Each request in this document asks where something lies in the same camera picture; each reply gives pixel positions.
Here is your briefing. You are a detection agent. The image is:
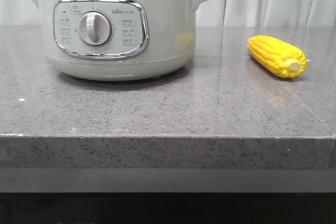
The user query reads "yellow corn cob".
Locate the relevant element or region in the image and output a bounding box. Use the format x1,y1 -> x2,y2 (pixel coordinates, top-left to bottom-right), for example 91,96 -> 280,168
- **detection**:
247,35 -> 308,79

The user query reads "pale green electric pot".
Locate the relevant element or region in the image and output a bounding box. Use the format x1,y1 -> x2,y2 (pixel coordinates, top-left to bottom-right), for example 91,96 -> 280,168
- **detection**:
31,0 -> 210,81

